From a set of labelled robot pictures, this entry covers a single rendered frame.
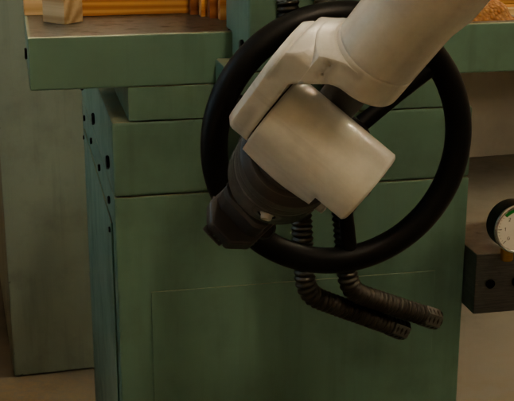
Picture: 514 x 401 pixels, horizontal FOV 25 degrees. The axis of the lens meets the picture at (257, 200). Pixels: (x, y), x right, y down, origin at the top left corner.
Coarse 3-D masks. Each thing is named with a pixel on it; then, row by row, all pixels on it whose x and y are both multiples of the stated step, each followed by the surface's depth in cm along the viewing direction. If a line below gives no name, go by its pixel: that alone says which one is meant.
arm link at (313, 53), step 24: (312, 24) 84; (336, 24) 83; (288, 48) 83; (312, 48) 82; (336, 48) 81; (264, 72) 84; (288, 72) 83; (312, 72) 82; (336, 72) 81; (360, 72) 81; (264, 96) 85; (360, 96) 82; (384, 96) 82; (240, 120) 88
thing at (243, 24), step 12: (228, 0) 133; (240, 0) 126; (252, 0) 122; (264, 0) 122; (300, 0) 123; (312, 0) 123; (228, 12) 133; (240, 12) 126; (252, 12) 122; (264, 12) 123; (276, 12) 123; (228, 24) 134; (240, 24) 127; (252, 24) 123; (264, 24) 123; (240, 36) 127
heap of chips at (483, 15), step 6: (492, 0) 142; (498, 0) 143; (486, 6) 140; (492, 6) 141; (498, 6) 141; (504, 6) 141; (480, 12) 140; (486, 12) 140; (492, 12) 140; (498, 12) 140; (504, 12) 141; (474, 18) 140; (480, 18) 140; (486, 18) 140; (492, 18) 140; (498, 18) 140; (504, 18) 140; (510, 18) 141
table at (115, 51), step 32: (32, 32) 131; (64, 32) 131; (96, 32) 131; (128, 32) 131; (160, 32) 131; (192, 32) 131; (224, 32) 132; (480, 32) 138; (512, 32) 139; (32, 64) 128; (64, 64) 129; (96, 64) 130; (128, 64) 131; (160, 64) 131; (192, 64) 132; (224, 64) 128; (480, 64) 140; (512, 64) 140
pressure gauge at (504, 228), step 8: (504, 200) 141; (512, 200) 140; (496, 208) 140; (504, 208) 139; (512, 208) 139; (488, 216) 141; (496, 216) 139; (504, 216) 139; (512, 216) 139; (488, 224) 141; (496, 224) 139; (504, 224) 139; (512, 224) 140; (488, 232) 142; (496, 232) 139; (504, 232) 140; (512, 232) 140; (496, 240) 140; (504, 240) 140; (512, 240) 140; (504, 248) 140; (512, 248) 141; (504, 256) 143; (512, 256) 143
